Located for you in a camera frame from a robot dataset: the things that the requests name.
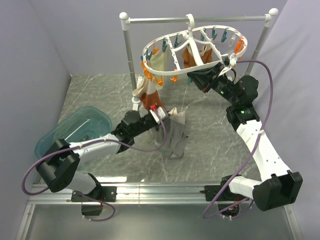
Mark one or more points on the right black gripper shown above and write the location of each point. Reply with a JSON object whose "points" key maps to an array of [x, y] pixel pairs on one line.
{"points": [[202, 78]]}

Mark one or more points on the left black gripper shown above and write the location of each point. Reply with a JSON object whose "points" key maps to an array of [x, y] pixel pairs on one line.
{"points": [[157, 126]]}

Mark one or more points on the grey underwear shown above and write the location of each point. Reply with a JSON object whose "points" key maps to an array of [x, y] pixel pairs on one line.
{"points": [[176, 135]]}

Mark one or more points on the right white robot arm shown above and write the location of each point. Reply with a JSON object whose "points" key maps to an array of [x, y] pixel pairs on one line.
{"points": [[279, 186]]}

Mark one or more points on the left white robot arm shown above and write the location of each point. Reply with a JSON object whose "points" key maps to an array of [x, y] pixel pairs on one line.
{"points": [[59, 167]]}

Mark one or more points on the orange underwear on left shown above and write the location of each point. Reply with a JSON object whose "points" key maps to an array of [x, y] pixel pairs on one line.
{"points": [[147, 93]]}

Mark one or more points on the white oval clip hanger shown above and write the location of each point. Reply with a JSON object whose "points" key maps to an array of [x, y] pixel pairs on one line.
{"points": [[185, 57]]}

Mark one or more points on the orange clip front left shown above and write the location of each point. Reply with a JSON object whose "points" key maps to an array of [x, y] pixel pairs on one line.
{"points": [[174, 78]]}

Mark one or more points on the orange clip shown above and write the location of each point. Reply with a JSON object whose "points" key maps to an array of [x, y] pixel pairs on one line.
{"points": [[174, 78], [238, 55]]}

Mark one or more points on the orange clip front right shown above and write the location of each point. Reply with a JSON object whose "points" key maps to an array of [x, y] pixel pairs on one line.
{"points": [[238, 55]]}

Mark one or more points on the cream underwear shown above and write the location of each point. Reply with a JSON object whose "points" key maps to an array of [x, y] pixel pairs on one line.
{"points": [[159, 62]]}

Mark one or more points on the teal plastic basin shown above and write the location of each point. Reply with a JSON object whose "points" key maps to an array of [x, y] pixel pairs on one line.
{"points": [[86, 123]]}

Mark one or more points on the white metal drying rack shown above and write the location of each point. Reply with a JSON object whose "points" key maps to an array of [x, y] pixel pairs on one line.
{"points": [[130, 50]]}

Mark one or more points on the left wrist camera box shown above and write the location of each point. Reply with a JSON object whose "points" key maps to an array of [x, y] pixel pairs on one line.
{"points": [[158, 113]]}

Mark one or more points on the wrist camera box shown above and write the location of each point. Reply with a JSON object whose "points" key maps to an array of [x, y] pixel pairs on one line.
{"points": [[229, 62], [158, 113]]}

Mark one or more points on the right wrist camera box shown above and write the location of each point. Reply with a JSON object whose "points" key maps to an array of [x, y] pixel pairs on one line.
{"points": [[229, 62]]}

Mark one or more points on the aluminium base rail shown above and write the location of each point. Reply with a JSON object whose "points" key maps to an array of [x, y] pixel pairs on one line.
{"points": [[152, 211]]}

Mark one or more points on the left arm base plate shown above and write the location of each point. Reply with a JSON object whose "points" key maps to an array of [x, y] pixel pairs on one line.
{"points": [[106, 194]]}

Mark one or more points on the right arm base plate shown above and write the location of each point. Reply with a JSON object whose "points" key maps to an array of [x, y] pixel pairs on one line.
{"points": [[210, 191]]}

